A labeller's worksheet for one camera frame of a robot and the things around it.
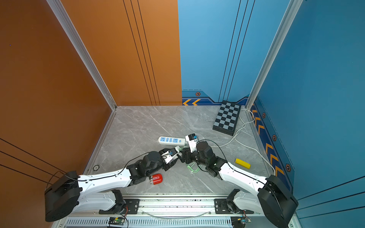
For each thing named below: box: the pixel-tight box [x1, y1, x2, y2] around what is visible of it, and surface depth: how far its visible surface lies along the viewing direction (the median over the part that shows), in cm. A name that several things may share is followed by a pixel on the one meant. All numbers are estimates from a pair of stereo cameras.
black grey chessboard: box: [212, 100, 242, 136], surface depth 111 cm
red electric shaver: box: [150, 173, 164, 186], surface depth 82 cm
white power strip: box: [157, 136, 186, 147], surface depth 98 cm
